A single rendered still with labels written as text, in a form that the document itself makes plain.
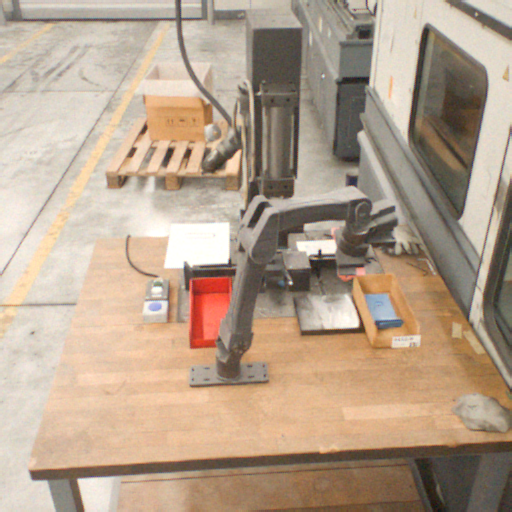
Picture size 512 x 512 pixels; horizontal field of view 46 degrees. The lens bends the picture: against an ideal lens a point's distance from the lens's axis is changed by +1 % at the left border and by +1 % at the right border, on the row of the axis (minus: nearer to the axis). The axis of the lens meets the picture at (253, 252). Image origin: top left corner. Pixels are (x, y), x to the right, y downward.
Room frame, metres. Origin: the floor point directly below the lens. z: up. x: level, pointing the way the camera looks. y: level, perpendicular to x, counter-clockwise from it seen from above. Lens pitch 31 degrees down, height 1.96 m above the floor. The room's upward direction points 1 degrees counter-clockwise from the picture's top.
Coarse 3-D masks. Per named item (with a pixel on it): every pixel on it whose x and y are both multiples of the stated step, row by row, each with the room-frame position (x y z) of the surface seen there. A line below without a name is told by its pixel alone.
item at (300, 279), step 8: (272, 264) 1.55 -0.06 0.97; (272, 272) 1.49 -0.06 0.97; (280, 272) 1.50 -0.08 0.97; (288, 272) 1.50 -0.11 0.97; (296, 272) 1.50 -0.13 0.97; (304, 272) 1.50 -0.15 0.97; (296, 280) 1.50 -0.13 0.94; (304, 280) 1.50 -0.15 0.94; (264, 288) 1.49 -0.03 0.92; (288, 288) 1.51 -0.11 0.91; (296, 288) 1.50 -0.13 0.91; (304, 288) 1.50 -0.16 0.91
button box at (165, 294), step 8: (128, 240) 1.82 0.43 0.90; (128, 256) 1.70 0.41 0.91; (144, 272) 1.60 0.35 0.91; (152, 280) 1.52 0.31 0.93; (160, 280) 1.53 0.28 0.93; (168, 280) 1.52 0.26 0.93; (152, 288) 1.48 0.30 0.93; (168, 288) 1.48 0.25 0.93; (152, 296) 1.44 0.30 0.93; (160, 296) 1.44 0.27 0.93; (168, 296) 1.45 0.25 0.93; (168, 304) 1.43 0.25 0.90
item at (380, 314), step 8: (368, 296) 1.45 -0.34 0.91; (376, 296) 1.45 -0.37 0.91; (384, 296) 1.45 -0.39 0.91; (368, 304) 1.42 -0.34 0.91; (384, 304) 1.41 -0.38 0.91; (376, 312) 1.38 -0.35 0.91; (384, 312) 1.38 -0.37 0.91; (392, 312) 1.38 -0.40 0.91; (376, 320) 1.31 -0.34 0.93; (384, 320) 1.31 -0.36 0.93; (392, 320) 1.32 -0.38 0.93; (400, 320) 1.32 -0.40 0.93
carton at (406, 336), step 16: (368, 288) 1.48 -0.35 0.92; (384, 288) 1.49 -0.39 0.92; (400, 288) 1.41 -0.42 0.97; (400, 304) 1.39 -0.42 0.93; (368, 320) 1.29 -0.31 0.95; (416, 320) 1.27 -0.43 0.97; (368, 336) 1.28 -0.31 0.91; (384, 336) 1.28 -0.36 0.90; (400, 336) 1.28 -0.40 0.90; (416, 336) 1.24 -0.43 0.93
